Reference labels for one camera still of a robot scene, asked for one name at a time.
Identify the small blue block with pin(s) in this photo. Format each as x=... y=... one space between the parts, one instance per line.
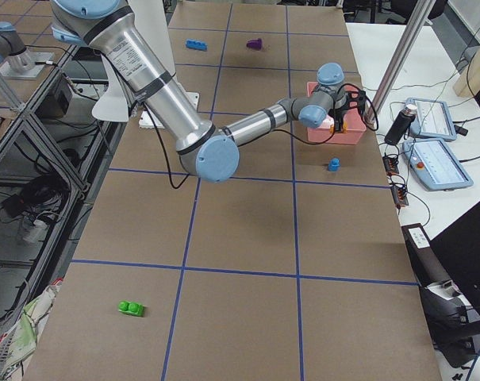
x=334 y=164

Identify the far teach pendant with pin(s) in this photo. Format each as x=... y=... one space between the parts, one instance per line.
x=433 y=120

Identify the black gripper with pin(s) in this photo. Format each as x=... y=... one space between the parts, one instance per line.
x=339 y=112

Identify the green block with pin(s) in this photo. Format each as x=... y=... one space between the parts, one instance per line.
x=131 y=308

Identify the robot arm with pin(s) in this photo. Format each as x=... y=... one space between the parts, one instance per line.
x=205 y=151
x=13 y=49

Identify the pink plastic box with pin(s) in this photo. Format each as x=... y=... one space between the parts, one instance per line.
x=349 y=131

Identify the orange block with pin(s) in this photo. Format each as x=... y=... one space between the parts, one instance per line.
x=339 y=128

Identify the long blue block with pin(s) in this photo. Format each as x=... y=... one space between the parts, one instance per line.
x=198 y=45

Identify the purple block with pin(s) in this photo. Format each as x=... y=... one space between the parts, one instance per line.
x=255 y=44

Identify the near teach pendant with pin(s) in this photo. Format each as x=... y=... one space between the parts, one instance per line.
x=435 y=165

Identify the aluminium frame post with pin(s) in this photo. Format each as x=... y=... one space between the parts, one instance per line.
x=412 y=29

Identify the black water bottle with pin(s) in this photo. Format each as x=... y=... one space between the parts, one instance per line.
x=401 y=124

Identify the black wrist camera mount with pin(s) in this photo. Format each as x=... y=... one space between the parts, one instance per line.
x=355 y=100

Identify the teach pendant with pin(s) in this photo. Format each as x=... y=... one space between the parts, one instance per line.
x=433 y=120
x=435 y=165

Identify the black laptop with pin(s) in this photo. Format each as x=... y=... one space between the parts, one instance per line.
x=458 y=250

